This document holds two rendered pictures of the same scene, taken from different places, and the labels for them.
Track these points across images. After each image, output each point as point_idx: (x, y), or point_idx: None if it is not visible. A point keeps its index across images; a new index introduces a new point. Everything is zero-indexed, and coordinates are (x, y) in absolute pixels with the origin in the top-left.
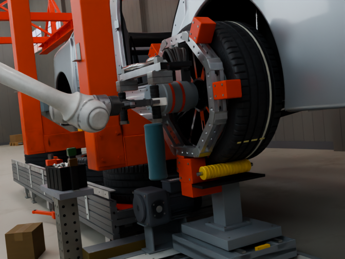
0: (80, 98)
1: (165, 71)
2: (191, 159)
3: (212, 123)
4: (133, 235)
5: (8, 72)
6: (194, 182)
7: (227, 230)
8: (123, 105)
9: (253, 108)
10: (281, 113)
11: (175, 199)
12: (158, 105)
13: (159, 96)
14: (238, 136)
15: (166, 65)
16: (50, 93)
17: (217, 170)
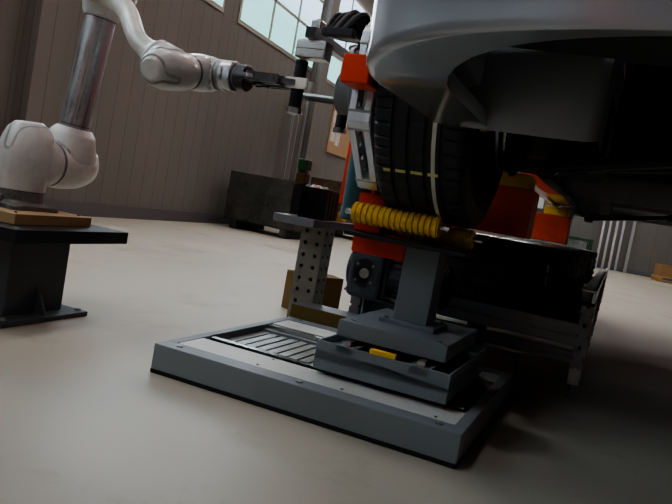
0: (152, 44)
1: (316, 41)
2: (362, 192)
3: (347, 125)
4: None
5: (123, 13)
6: (357, 227)
7: (383, 321)
8: (244, 76)
9: (401, 112)
10: (560, 162)
11: (400, 272)
12: (293, 87)
13: (339, 86)
14: (380, 157)
15: (313, 31)
16: (132, 36)
17: (373, 214)
